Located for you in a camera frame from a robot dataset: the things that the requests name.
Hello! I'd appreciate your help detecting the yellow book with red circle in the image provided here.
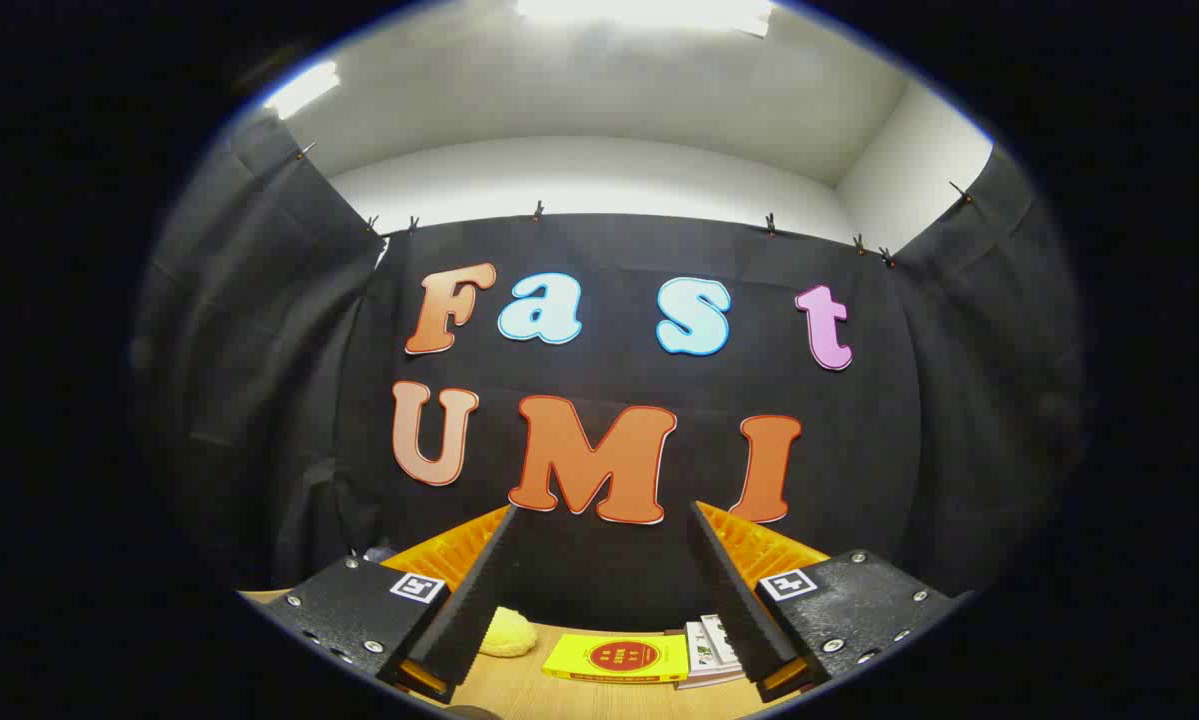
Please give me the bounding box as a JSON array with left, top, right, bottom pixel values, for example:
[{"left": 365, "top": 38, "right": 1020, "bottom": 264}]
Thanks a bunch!
[{"left": 542, "top": 632, "right": 690, "bottom": 685}]

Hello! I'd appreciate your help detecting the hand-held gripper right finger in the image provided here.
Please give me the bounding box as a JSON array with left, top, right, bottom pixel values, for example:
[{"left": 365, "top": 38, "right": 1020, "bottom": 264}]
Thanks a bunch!
[{"left": 687, "top": 500, "right": 975, "bottom": 706}]

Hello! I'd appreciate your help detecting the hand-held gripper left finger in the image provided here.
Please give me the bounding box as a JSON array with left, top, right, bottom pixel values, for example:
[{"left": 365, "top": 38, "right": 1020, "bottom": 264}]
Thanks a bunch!
[{"left": 242, "top": 503, "right": 520, "bottom": 706}]

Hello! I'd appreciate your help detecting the ceiling light panel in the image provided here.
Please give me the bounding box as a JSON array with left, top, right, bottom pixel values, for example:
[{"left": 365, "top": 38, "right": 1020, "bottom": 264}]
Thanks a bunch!
[
  {"left": 264, "top": 60, "right": 342, "bottom": 121},
  {"left": 514, "top": 0, "right": 775, "bottom": 39}
]

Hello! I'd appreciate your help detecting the row of small cloth clips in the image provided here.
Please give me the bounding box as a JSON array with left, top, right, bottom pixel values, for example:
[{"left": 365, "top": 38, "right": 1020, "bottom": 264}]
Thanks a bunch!
[{"left": 294, "top": 140, "right": 975, "bottom": 269}]

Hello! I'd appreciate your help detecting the yellow plush bun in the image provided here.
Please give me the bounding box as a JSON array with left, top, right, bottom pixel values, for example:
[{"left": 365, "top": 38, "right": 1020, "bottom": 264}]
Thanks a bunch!
[{"left": 477, "top": 607, "right": 540, "bottom": 659}]

